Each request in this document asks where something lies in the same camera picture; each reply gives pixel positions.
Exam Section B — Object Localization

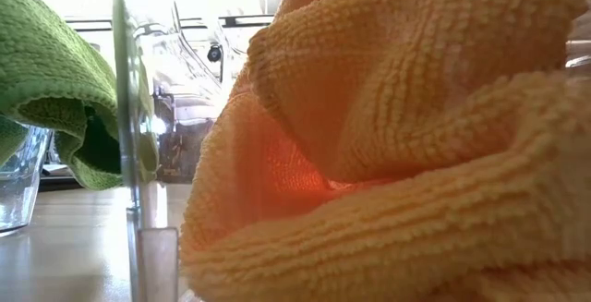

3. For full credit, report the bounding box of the green microfiber towel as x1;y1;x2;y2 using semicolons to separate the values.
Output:
0;0;161;191
0;115;30;168

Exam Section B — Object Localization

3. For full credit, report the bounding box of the clear plastic basket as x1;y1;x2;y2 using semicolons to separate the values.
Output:
0;124;53;238
110;0;591;302

